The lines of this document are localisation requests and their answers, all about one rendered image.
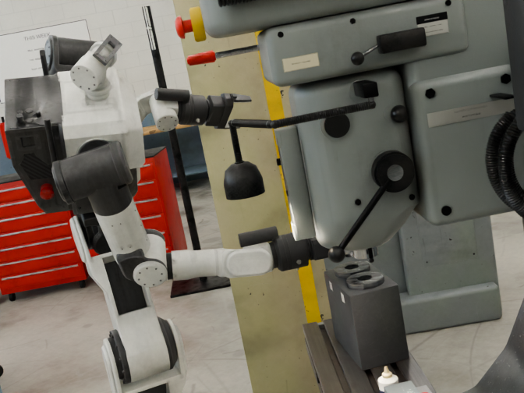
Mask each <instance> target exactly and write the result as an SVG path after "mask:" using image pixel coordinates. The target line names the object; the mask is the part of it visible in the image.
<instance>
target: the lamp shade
mask: <svg viewBox="0 0 524 393"><path fill-rule="evenodd" d="M224 188H225V195H226V199H227V200H242V199H247V198H250V197H256V196H259V195H261V194H262V193H264V192H265V188H264V181H263V177H262V175H261V173H260V171H259V169H258V168H257V166H256V165H255V164H253V163H251V162H249V161H241V162H235V163H234V164H231V165H230V166H229V167H228V168H227V169H226V170H225V177H224Z"/></svg>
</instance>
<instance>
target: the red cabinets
mask: <svg viewBox="0 0 524 393"><path fill-rule="evenodd" d="M144 154H145V163H144V164H143V166H142V167H140V181H139V182H138V183H137V187H138V191H137V193H136V195H135V196H134V198H133V200H134V203H135V204H136V209H137V210H138V213H139V215H140V218H141V221H142V222H143V226H144V228H145V229H155V230H157V231H159V232H161V233H162V234H163V236H164V237H165V248H166V253H171V252H172V251H174V250H187V245H186V238H185V234H184V230H183V226H182V219H181V216H180V212H179V205H178V201H177V197H176V194H175V187H174V183H173V179H172V173H171V169H170V164H169V160H168V154H167V150H166V146H164V147H156V148H151V149H146V150H144ZM73 216H76V215H74V214H73V211H61V212H55V213H48V214H46V213H45V212H44V211H43V210H41V209H40V208H39V207H38V205H37V204H36V202H35V200H34V199H33V197H32V196H31V194H30V192H29V191H28V189H27V188H26V186H25V185H24V183H23V181H22V179H21V178H20V177H19V175H18V174H17V173H12V174H8V175H0V289H1V293H2V295H7V294H9V300H10V301H15V300H16V294H15V292H23V291H27V290H32V289H39V288H44V287H48V286H53V285H61V284H65V283H69V282H74V281H79V283H80V288H85V286H86V283H85V280H86V279H87V278H88V276H89V274H88V272H87V266H86V264H85V263H84V262H83V261H82V260H81V257H80V254H79V252H78V249H77V247H76V244H75V241H74V238H73V234H72V230H71V227H70V222H69V220H70V219H71V218H73Z"/></svg>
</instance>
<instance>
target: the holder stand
mask: <svg viewBox="0 0 524 393"><path fill-rule="evenodd" d="M324 277H325V282H326V287H327V295H328V300H329V305H330V309H331V318H332V322H333V327H334V332H335V337H336V339H337V340H338V341H339V343H340V344H341V345H342V347H343V348H344V349H345V351H346V352H347V353H348V354H349V355H350V356H351V357H352V359H353V360H354V361H355V362H356V364H357V365H358V366H359V368H360V369H361V370H368V369H371V368H374V367H378V366H383V365H386V364H389V363H394V362H398V361H401V360H404V359H408V358H409V350H408V345H407V340H406V334H405V325H404V320H403V314H402V304H401V300H400V294H399V289H398V284H396V283H395V282H394V281H392V280H391V279H390V278H389V277H387V276H386V275H385V274H383V273H382V272H381V271H379V270H378V269H376V268H375V266H373V265H372V264H370V263H369V262H368V261H351V262H346V263H343V264H339V265H338V266H337V267H335V269H332V270H329V271H325V272H324Z"/></svg>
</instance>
